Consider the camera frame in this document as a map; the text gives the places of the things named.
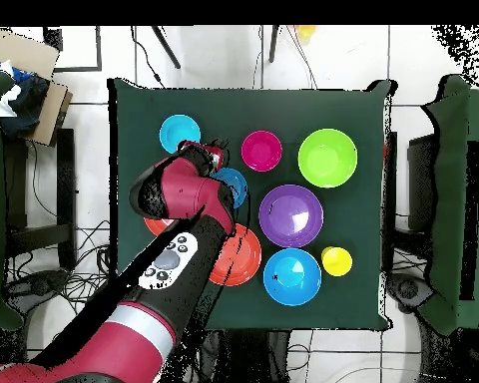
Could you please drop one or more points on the pink plastic bowl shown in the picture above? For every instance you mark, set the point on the pink plastic bowl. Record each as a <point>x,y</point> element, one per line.
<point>262,151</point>

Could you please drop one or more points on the large green plastic bowl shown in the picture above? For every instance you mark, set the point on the large green plastic bowl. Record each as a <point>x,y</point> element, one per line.
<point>327,157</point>

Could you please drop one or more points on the black bench frame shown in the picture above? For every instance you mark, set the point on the black bench frame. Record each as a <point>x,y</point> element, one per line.
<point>421,183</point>
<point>65,191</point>

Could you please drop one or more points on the cardboard box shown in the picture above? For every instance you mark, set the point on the cardboard box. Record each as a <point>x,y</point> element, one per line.
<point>20,52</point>

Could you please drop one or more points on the black tripod leg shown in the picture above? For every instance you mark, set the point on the black tripod leg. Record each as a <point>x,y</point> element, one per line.
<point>273,44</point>
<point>166,48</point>

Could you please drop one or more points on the orange plastic bowl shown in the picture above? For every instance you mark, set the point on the orange plastic bowl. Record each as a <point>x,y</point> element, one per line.
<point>243,255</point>
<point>156,227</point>

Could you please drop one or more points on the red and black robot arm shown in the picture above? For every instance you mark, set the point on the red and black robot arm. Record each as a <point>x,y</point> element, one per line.
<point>184,191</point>

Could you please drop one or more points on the small yellow object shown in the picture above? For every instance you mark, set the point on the small yellow object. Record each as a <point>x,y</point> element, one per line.
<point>306,33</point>

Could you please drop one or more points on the small dark blue bowl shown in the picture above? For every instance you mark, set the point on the small dark blue bowl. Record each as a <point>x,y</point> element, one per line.
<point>238,185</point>

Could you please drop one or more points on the dark green tablecloth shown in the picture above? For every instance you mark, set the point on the dark green tablecloth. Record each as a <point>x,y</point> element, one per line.
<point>223,108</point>

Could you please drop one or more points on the small cyan plastic bowl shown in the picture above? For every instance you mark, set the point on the small cyan plastic bowl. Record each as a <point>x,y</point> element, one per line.
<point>180,134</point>

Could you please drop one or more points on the black equipment base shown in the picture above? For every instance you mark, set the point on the black equipment base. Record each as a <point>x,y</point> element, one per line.
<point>36,283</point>
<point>407,289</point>

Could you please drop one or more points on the large blue plastic bowl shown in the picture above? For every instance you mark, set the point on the large blue plastic bowl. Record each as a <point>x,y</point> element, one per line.
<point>292,276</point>

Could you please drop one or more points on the purple plastic bowl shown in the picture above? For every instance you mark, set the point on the purple plastic bowl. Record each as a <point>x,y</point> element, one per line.
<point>290,215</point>

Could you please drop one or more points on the blue and white cloth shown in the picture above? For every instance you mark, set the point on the blue and white cloth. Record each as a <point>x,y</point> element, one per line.
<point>28,100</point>

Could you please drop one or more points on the yellow plastic cup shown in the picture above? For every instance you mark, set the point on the yellow plastic cup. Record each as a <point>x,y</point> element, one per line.
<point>337,261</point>

